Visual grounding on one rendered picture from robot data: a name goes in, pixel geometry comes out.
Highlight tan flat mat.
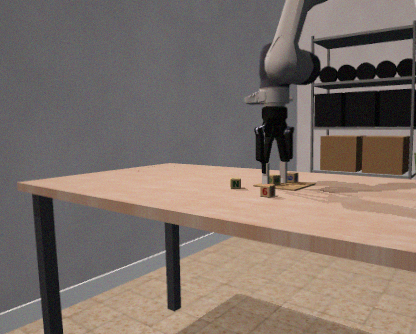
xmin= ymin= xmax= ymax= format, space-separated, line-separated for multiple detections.
xmin=255 ymin=182 xmax=316 ymax=191

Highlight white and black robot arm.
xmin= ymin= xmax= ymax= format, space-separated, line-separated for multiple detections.
xmin=244 ymin=0 xmax=328 ymax=107

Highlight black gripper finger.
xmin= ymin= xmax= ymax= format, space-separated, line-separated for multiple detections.
xmin=254 ymin=125 xmax=277 ymax=184
xmin=275 ymin=126 xmax=294 ymax=183

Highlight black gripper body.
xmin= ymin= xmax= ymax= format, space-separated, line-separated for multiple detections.
xmin=262 ymin=106 xmax=287 ymax=137

